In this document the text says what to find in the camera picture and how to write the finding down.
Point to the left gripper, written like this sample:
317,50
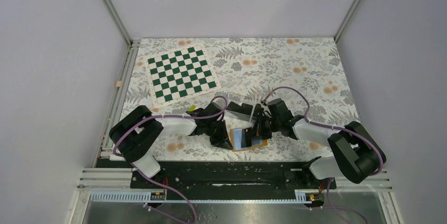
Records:
223,140

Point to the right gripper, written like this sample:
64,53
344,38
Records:
258,128

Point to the clear plastic card box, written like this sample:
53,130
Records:
240,98

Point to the orange leather card holder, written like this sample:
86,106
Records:
235,138

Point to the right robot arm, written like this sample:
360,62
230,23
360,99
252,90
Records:
356,155

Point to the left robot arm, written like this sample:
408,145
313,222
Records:
134,135

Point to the floral patterned table mat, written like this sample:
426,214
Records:
300,70

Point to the green white chessboard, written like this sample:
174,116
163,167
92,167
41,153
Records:
180,74

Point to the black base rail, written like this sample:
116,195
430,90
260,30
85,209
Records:
222,180

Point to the right aluminium frame post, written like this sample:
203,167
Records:
346,20

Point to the aluminium frame post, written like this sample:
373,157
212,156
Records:
346,20
118,22

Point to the left aluminium frame post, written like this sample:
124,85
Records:
118,22

